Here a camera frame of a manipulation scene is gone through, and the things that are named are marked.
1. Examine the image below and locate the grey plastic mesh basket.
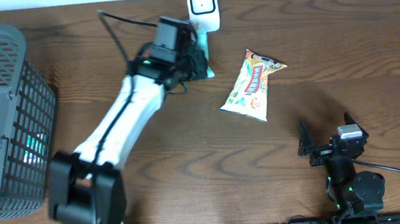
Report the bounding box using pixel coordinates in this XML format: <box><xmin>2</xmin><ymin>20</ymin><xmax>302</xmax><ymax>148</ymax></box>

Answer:
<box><xmin>0</xmin><ymin>24</ymin><xmax>57</xmax><ymax>220</ymax></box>

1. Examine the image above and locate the yellow wet wipes pack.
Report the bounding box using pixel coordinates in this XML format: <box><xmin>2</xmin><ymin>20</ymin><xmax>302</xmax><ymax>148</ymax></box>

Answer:
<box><xmin>220</xmin><ymin>48</ymin><xmax>288</xmax><ymax>122</ymax></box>

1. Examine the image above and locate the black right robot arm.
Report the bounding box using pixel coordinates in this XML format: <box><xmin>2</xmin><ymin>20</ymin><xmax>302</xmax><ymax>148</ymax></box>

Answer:
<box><xmin>298</xmin><ymin>113</ymin><xmax>385</xmax><ymax>217</ymax></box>

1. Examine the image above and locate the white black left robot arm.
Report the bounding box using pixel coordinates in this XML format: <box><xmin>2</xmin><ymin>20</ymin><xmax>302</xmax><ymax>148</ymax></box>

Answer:
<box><xmin>48</xmin><ymin>29</ymin><xmax>211</xmax><ymax>224</ymax></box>

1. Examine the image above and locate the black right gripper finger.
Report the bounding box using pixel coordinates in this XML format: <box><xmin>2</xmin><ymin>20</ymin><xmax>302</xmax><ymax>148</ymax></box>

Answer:
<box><xmin>344</xmin><ymin>113</ymin><xmax>363</xmax><ymax>135</ymax></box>
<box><xmin>298</xmin><ymin>121</ymin><xmax>314</xmax><ymax>157</ymax></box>

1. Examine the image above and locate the green tissue pack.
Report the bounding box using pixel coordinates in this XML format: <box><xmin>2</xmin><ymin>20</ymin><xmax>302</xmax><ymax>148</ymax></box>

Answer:
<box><xmin>196</xmin><ymin>28</ymin><xmax>215</xmax><ymax>79</ymax></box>

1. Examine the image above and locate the white barcode scanner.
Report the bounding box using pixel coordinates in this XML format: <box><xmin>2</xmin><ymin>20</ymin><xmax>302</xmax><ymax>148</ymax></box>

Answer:
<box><xmin>186</xmin><ymin>0</ymin><xmax>221</xmax><ymax>32</ymax></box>

